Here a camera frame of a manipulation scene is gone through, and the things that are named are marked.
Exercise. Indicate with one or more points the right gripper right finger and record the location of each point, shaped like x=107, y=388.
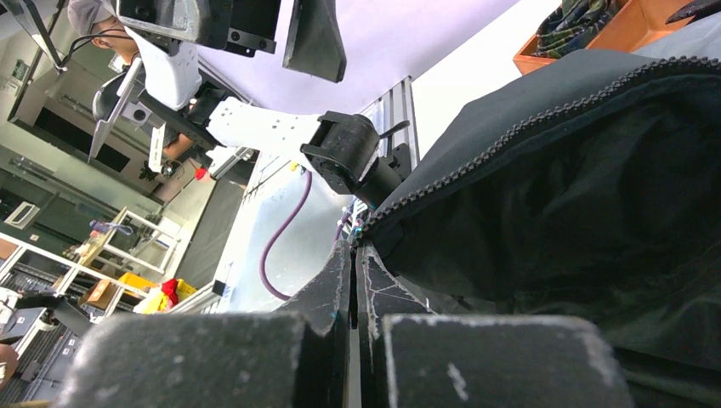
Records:
x=411, y=356

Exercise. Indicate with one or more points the grey black zip jacket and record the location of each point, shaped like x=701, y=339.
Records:
x=589, y=188

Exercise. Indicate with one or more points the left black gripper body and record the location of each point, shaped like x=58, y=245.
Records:
x=241, y=27

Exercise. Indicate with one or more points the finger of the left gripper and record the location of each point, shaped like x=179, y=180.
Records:
x=314, y=44

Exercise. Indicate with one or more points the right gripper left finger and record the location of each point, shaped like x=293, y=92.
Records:
x=295, y=356

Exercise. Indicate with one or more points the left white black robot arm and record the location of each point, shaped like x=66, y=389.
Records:
x=343, y=149

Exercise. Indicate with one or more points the background shelving and clutter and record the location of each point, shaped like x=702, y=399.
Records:
x=117, y=270

